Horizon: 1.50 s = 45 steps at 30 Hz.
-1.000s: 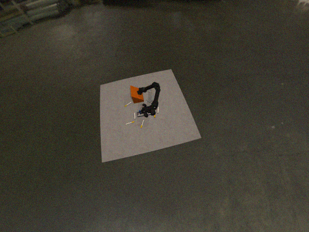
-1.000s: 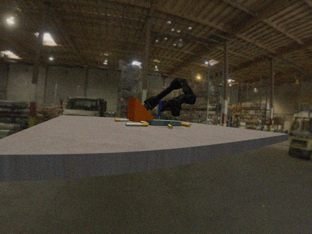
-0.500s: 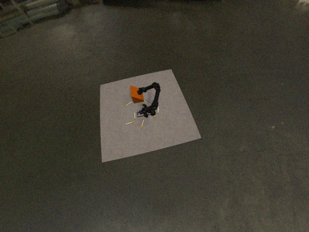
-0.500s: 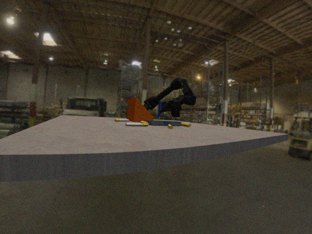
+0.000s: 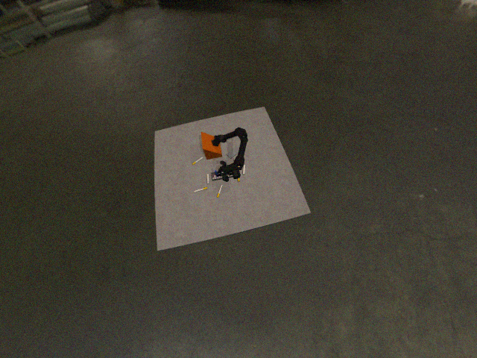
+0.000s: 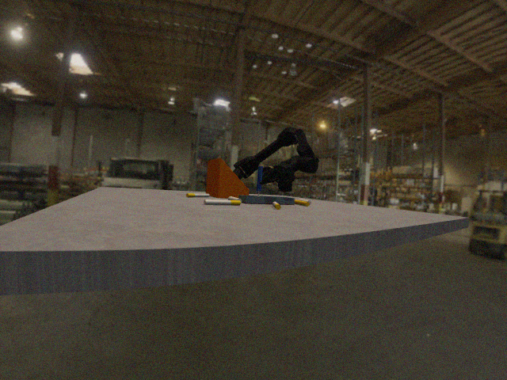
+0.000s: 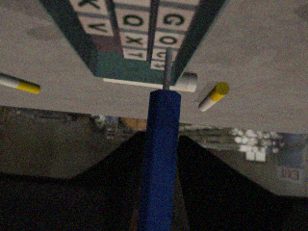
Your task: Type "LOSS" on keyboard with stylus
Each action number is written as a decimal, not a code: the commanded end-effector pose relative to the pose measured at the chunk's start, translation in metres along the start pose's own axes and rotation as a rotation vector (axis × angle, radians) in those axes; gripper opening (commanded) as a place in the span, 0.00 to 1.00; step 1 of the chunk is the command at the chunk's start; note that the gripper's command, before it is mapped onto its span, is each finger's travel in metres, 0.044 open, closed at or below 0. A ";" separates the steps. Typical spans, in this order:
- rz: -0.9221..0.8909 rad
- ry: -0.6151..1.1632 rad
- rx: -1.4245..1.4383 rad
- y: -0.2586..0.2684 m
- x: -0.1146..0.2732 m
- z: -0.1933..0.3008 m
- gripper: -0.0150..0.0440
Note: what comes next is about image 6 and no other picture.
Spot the keyboard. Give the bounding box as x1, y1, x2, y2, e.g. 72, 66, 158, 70
238, 195, 295, 205

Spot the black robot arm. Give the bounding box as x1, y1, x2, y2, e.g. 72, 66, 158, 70
233, 127, 319, 192

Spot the blue stylus with white tip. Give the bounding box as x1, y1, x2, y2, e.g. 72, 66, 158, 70
257, 166, 263, 196

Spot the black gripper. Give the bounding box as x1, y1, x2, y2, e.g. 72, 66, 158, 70
260, 160, 295, 185

